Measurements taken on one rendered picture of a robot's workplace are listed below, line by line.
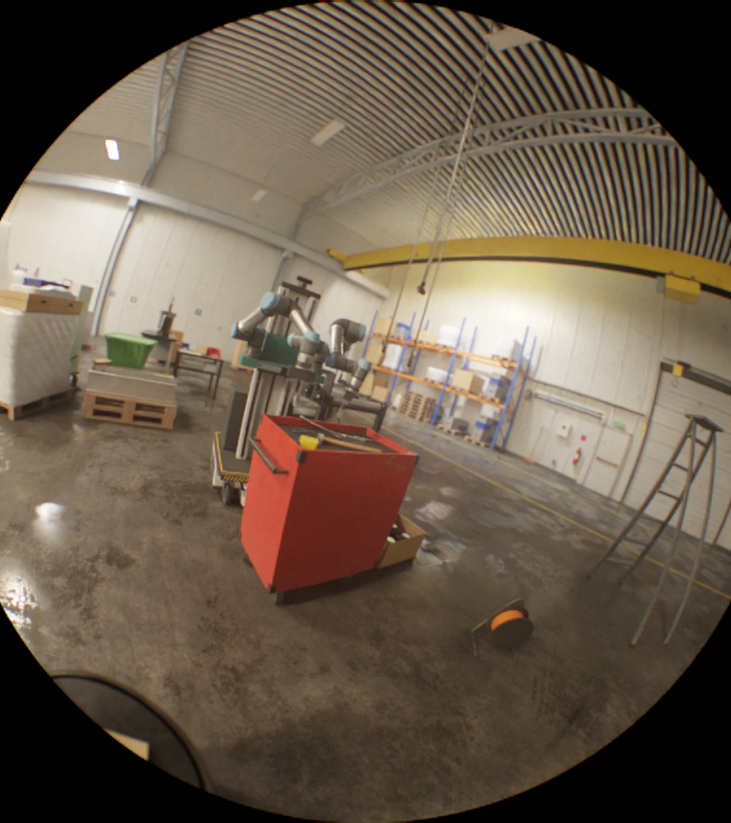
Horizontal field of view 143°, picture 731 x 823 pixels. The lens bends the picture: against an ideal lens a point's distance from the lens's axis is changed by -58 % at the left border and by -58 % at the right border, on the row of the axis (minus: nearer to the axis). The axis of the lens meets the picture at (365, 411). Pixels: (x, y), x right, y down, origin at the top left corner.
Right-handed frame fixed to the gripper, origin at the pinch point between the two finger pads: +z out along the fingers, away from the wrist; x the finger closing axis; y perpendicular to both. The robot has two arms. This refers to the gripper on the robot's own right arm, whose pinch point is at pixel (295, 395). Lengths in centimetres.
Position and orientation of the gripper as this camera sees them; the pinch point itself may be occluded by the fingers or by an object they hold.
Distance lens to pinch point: 141.5
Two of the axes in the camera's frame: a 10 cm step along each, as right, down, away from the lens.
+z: -2.9, 9.5, 1.3
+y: -2.6, -2.1, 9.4
